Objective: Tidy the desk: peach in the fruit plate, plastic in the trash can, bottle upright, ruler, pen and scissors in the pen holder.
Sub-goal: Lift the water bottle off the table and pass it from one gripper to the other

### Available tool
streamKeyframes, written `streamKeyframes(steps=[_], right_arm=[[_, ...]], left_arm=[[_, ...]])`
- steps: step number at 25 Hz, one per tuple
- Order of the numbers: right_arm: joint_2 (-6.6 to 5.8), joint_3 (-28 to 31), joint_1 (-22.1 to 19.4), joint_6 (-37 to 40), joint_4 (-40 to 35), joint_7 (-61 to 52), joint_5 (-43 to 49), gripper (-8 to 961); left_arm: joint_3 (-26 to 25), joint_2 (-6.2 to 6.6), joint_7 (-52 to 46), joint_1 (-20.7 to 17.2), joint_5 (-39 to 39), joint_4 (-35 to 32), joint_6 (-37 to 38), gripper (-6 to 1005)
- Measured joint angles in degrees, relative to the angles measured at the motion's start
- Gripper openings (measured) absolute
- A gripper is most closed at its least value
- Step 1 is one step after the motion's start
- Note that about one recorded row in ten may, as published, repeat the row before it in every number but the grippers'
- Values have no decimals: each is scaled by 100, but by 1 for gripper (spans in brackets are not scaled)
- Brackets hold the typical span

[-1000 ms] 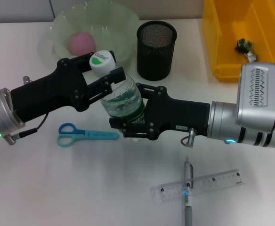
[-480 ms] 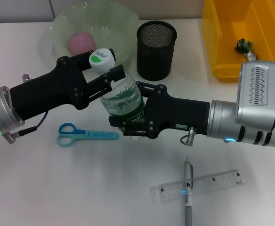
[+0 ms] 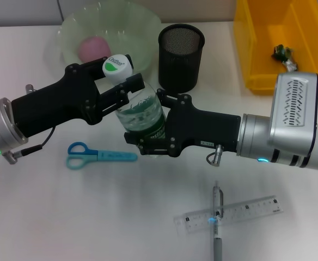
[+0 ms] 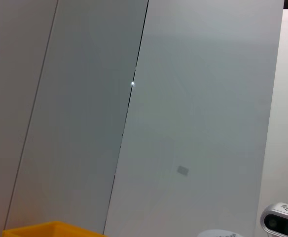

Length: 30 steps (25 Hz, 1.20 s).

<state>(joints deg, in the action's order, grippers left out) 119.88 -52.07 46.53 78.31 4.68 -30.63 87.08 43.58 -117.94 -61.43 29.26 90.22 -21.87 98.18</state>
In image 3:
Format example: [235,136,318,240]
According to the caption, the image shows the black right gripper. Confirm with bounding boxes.
[85,72,242,158]

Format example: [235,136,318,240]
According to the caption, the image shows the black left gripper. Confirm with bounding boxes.
[11,54,134,138]

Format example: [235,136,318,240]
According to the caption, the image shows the clear green-label water bottle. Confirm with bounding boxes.
[102,54,167,158]

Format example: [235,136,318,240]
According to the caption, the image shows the pink peach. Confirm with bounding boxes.
[78,36,112,63]

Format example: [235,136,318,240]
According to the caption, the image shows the blue capped scissors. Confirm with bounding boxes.
[65,141,138,171]

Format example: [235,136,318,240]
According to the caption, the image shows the green plastic wrapper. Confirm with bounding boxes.
[270,45,299,73]

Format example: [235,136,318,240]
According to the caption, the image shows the black mesh pen holder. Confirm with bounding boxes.
[158,23,205,94]

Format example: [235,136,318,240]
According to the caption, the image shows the translucent green fruit bowl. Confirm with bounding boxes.
[57,1,162,79]

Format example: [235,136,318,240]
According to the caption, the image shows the transparent plastic ruler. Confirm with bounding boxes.
[174,194,285,237]

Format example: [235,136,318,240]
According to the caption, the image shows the grey clear pen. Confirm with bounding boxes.
[210,181,225,261]

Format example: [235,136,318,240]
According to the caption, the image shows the yellow plastic bin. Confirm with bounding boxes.
[233,0,318,95]

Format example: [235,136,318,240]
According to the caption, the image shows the right wrist plug with cable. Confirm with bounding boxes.
[206,145,225,166]

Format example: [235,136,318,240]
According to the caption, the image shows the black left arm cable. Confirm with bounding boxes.
[3,126,56,165]

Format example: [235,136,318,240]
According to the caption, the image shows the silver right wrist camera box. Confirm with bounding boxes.
[267,72,318,158]

